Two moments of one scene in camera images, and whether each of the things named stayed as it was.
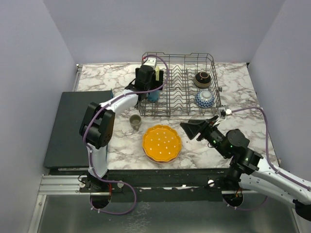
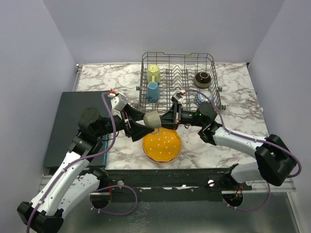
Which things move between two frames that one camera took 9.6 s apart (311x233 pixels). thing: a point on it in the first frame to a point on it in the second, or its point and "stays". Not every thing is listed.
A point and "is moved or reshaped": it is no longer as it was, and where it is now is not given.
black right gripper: (193, 126) to (168, 119)
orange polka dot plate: (162, 142) stays
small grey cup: (135, 121) is moved or reshaped
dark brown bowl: (202, 80) stays
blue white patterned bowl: (204, 99) stays
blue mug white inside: (154, 96) stays
